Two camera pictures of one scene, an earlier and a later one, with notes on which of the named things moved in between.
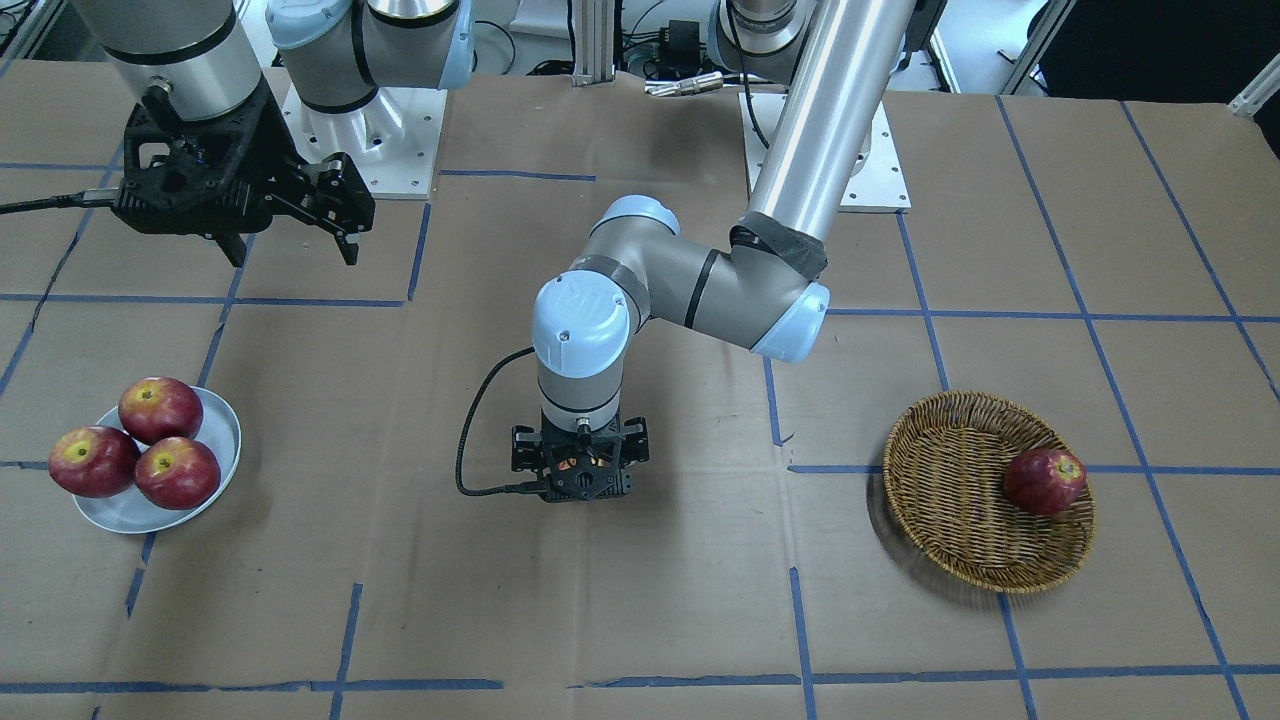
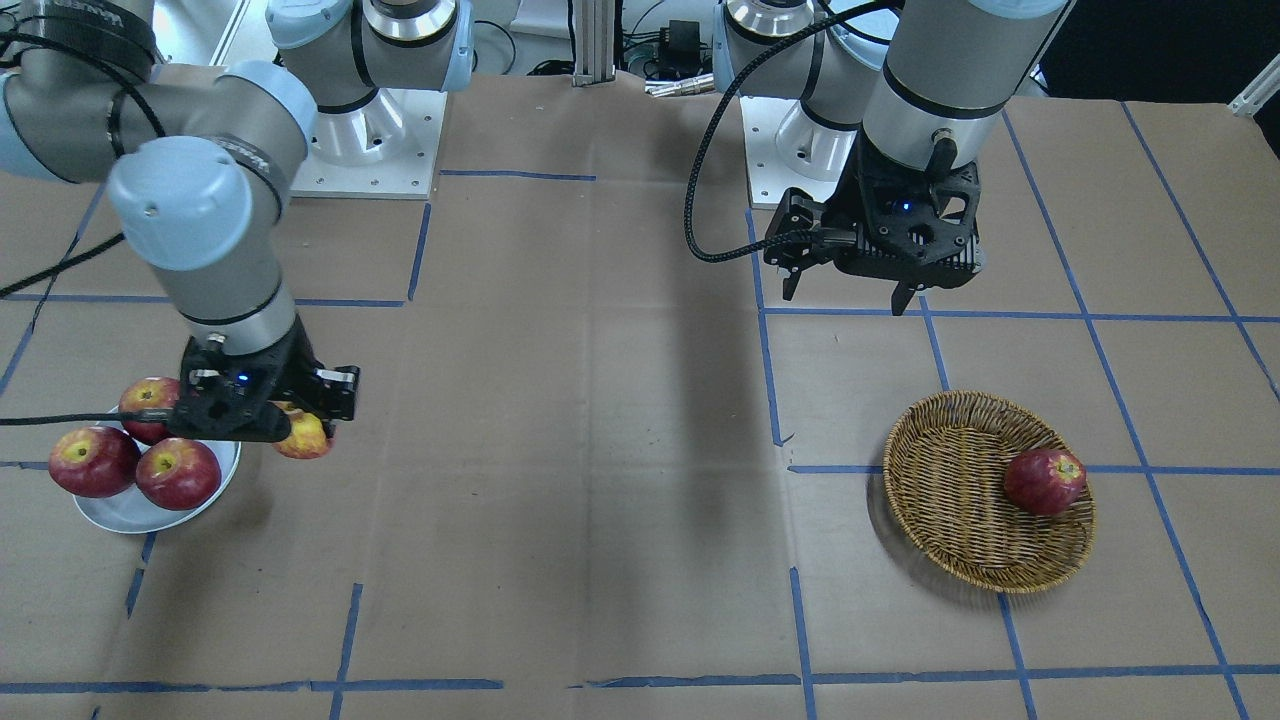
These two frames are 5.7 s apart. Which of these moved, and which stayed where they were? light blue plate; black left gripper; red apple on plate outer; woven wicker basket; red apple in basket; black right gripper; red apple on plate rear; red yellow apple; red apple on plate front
Moved: black right gripper; red yellow apple; black left gripper
Stayed: red apple on plate front; red apple on plate rear; red apple on plate outer; red apple in basket; light blue plate; woven wicker basket
